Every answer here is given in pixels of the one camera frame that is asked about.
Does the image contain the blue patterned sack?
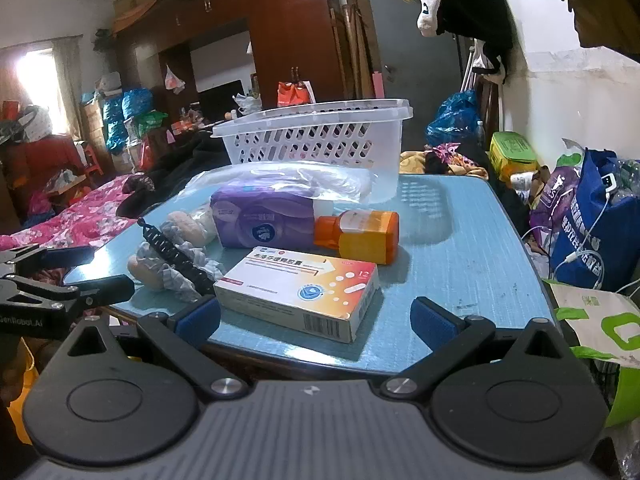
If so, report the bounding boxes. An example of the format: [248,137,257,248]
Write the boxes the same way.
[122,87,153,121]
[102,97,128,153]

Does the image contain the white and green paper bag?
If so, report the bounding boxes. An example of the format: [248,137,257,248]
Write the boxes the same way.
[545,280,640,426]

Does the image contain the orange bottle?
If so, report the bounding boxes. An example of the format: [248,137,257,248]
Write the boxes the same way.
[314,210,401,266]

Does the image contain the red chair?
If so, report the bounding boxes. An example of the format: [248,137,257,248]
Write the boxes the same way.
[75,140,101,171]

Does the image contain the wooden poles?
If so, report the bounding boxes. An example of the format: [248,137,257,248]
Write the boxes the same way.
[330,5,371,101]

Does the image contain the white orange medicine box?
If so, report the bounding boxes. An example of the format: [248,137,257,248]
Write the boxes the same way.
[213,246,379,345]

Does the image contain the grey curtain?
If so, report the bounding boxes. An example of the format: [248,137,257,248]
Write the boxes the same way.
[52,35,83,131]

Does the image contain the pink floral blanket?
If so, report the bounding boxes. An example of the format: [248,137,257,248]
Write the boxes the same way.
[0,172,166,256]

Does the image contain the black clothing pile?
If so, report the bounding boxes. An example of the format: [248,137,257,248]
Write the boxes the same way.
[120,130,236,216]

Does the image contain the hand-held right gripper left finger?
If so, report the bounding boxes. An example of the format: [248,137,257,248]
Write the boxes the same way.
[57,295,249,403]

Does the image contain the beige roll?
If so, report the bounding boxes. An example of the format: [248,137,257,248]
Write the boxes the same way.
[162,208,218,246]
[127,242,226,303]

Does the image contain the window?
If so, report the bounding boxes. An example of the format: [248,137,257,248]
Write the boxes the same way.
[0,42,66,136]

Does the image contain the black monitor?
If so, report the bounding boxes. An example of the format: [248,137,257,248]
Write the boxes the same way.
[197,80,246,121]

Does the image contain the white metal rack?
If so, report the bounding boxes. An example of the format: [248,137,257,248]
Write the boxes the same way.
[460,45,488,101]

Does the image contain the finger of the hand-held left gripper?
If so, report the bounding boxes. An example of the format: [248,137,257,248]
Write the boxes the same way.
[0,244,97,279]
[0,274,137,314]

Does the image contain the yellow patterned cloth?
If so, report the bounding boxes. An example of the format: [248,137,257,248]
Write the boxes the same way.
[400,145,491,178]

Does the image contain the dark curtain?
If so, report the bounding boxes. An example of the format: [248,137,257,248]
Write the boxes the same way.
[570,0,640,61]

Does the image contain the blue tote bag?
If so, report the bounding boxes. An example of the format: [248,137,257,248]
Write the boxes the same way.
[550,149,640,291]

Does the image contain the green plastic bag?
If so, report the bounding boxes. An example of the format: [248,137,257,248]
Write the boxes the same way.
[137,110,168,136]

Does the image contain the green box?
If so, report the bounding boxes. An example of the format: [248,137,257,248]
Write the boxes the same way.
[489,131,540,181]

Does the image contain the blue plastic bag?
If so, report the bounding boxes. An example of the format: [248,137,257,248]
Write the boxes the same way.
[425,91,483,148]

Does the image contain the clear plastic bag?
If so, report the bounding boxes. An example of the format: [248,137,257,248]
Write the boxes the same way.
[172,160,401,206]

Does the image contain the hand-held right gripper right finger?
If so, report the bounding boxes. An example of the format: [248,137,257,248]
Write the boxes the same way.
[379,296,573,402]

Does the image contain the grey door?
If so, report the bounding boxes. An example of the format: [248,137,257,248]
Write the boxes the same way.
[364,0,463,111]

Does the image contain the white plastic basket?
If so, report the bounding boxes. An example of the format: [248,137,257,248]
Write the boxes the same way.
[211,98,415,168]

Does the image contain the white charger with cable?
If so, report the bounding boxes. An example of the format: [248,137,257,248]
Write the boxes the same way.
[547,172,623,291]

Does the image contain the brown wooden wardrobe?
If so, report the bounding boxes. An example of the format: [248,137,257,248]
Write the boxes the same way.
[112,0,351,111]

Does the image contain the red plastic bag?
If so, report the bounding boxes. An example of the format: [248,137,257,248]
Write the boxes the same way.
[277,81,316,108]

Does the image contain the purple bag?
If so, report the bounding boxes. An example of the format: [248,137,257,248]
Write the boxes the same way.
[530,165,581,256]

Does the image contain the purple tissue pack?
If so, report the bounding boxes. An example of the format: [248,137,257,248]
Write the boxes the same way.
[210,184,333,250]

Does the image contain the pink and white hanging bag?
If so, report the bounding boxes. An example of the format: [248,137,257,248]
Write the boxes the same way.
[165,65,186,95]

